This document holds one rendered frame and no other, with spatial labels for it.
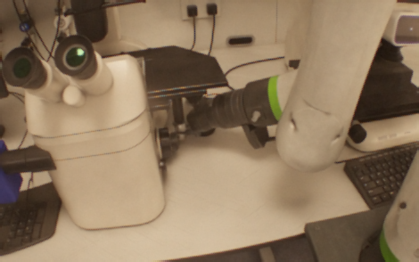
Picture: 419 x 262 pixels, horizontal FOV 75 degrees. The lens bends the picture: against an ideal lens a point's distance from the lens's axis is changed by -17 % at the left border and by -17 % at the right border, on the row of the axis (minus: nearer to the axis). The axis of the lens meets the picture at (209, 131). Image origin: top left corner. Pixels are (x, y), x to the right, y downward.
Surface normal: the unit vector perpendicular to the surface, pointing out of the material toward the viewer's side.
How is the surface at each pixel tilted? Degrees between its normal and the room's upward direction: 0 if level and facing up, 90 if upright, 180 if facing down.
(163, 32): 90
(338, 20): 95
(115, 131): 72
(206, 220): 0
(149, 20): 90
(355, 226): 0
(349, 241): 0
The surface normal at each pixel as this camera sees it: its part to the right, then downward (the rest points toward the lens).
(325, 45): -0.70, 0.47
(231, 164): -0.04, -0.80
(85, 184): 0.18, 0.59
